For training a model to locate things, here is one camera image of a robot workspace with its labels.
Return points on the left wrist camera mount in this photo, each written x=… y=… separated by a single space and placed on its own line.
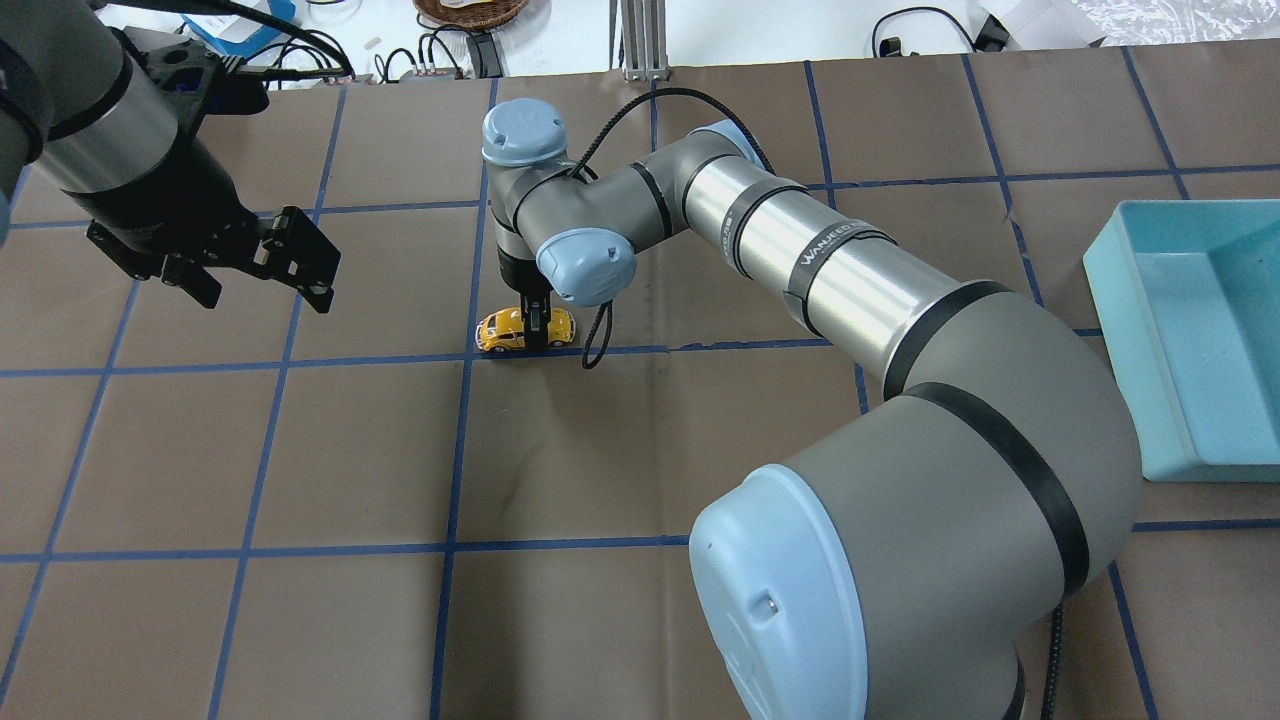
x=194 y=79

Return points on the yellow beetle toy car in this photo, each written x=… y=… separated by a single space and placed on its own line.
x=504 y=330

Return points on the wicker basket with snacks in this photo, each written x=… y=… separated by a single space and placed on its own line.
x=474 y=15

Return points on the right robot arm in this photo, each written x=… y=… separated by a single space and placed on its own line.
x=887 y=571

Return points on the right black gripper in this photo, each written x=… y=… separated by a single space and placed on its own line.
x=519 y=272

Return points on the aluminium frame post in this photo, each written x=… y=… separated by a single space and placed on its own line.
x=638 y=39

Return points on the light blue plastic bin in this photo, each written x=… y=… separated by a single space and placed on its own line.
x=1187 y=293

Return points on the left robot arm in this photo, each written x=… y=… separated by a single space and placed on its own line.
x=115 y=128

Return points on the blue white box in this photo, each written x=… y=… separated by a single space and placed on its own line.
x=235 y=35

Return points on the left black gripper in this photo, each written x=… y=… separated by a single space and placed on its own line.
x=168 y=198

